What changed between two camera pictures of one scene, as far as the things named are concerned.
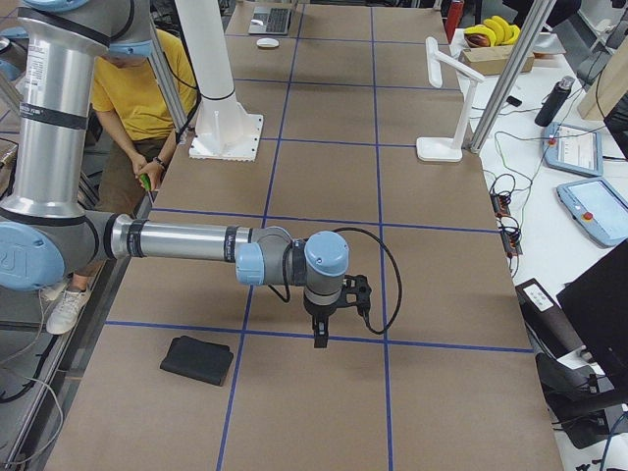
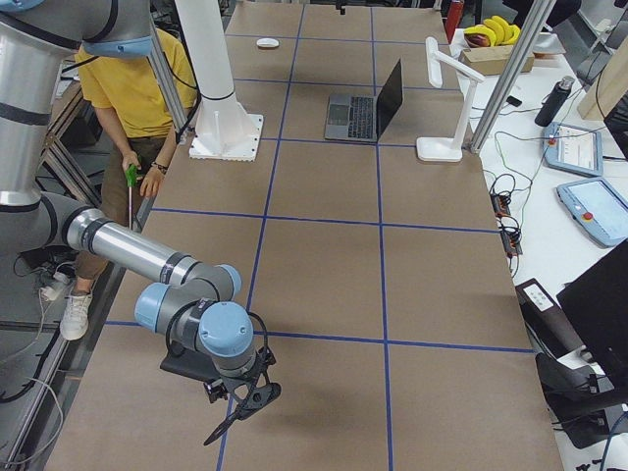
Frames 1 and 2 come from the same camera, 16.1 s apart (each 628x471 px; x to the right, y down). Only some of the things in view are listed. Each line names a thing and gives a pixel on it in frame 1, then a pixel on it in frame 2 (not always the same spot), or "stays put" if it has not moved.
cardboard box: (492, 61) stays put
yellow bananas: (497, 30) stays put
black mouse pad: (199, 360) stays put
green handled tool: (145, 181) -> (131, 176)
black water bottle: (552, 100) stays put
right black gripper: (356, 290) -> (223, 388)
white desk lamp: (446, 149) stays put
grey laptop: (270, 21) -> (363, 118)
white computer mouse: (267, 42) stays put
